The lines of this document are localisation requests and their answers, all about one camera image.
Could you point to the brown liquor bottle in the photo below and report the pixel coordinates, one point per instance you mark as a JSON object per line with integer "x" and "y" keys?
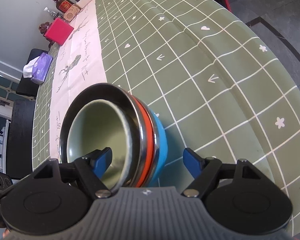
{"x": 63, "y": 5}

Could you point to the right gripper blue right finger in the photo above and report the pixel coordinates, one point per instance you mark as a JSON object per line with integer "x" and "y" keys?
{"x": 204, "y": 171}

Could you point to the green checked tablecloth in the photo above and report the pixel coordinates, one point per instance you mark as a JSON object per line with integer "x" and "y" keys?
{"x": 216, "y": 87}

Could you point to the blue steel bowl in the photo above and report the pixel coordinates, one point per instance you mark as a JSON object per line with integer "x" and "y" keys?
{"x": 163, "y": 150}

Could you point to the green ceramic bowl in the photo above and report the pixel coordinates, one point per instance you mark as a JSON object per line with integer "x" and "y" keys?
{"x": 100, "y": 124}

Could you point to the purple tissue pack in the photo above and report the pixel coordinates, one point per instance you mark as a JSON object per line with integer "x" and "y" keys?
{"x": 38, "y": 68}

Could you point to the left hand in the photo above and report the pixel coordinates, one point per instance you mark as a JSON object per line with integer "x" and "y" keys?
{"x": 5, "y": 233}

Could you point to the black chair near left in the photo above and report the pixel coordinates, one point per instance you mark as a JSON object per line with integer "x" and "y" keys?
{"x": 19, "y": 145}

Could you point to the clear water bottle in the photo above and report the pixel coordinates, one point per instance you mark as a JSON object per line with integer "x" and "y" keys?
{"x": 54, "y": 14}

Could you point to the pink box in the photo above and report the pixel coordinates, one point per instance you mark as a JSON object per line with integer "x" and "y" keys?
{"x": 59, "y": 31}

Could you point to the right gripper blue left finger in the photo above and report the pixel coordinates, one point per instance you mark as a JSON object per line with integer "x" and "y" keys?
{"x": 90, "y": 169}

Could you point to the small wooden radio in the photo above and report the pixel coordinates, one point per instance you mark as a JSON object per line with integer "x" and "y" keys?
{"x": 71, "y": 13}

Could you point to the orange steel bowl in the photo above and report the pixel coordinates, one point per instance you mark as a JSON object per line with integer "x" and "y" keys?
{"x": 142, "y": 125}

